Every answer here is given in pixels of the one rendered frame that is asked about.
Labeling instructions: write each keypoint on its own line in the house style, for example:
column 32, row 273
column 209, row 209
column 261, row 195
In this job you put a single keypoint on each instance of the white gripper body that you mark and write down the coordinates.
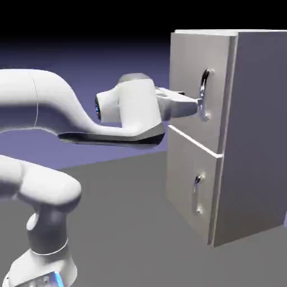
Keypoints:
column 179, row 106

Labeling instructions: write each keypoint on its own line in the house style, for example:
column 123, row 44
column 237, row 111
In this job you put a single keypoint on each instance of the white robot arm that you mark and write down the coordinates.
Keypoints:
column 56, row 96

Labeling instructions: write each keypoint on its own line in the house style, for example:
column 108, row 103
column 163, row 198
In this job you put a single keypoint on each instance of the grey cabinet door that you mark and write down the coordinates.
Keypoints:
column 190, row 58
column 186, row 175

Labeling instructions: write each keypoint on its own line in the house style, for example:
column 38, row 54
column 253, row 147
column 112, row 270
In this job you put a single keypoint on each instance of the grey cabinet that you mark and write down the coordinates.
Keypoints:
column 257, row 134

